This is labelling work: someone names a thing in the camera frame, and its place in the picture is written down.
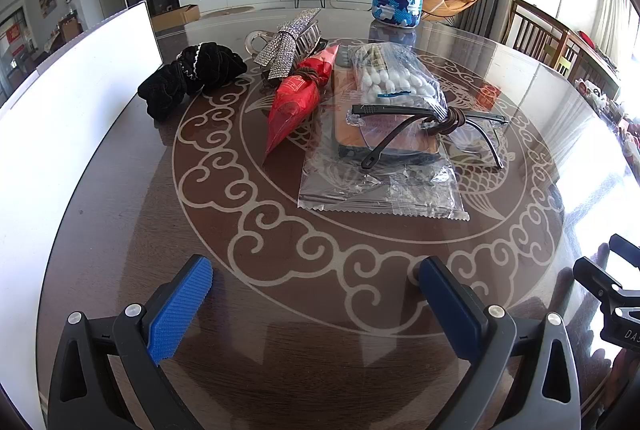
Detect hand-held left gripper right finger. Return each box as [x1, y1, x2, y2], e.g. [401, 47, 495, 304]
[418, 256, 583, 430]

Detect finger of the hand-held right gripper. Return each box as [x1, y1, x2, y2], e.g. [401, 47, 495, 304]
[609, 234, 640, 263]
[572, 256, 640, 305]

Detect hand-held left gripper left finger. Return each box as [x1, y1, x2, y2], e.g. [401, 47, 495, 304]
[47, 255, 214, 430]

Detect orange phone case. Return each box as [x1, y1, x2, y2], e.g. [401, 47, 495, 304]
[297, 44, 471, 221]

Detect brown patterned desktop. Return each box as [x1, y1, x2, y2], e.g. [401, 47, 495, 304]
[35, 7, 640, 430]

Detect cluttered side table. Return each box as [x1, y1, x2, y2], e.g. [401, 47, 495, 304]
[565, 30, 640, 151]

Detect black-framed glasses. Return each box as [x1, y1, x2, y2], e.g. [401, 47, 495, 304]
[351, 104, 510, 171]

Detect white board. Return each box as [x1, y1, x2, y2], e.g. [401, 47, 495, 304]
[0, 0, 163, 430]

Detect bag of cotton swabs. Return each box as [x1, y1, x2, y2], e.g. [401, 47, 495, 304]
[345, 42, 447, 115]

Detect red pouch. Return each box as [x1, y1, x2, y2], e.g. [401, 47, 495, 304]
[265, 44, 341, 157]

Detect wooden slatted chair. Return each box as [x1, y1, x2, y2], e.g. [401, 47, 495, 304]
[502, 0, 581, 70]

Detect black scrunchie white beads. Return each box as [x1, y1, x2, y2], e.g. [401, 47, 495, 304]
[138, 41, 248, 117]

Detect rhinestone hair clip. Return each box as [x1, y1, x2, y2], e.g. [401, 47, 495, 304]
[244, 8, 328, 81]

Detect cardboard box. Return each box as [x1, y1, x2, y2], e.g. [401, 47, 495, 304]
[150, 4, 201, 33]

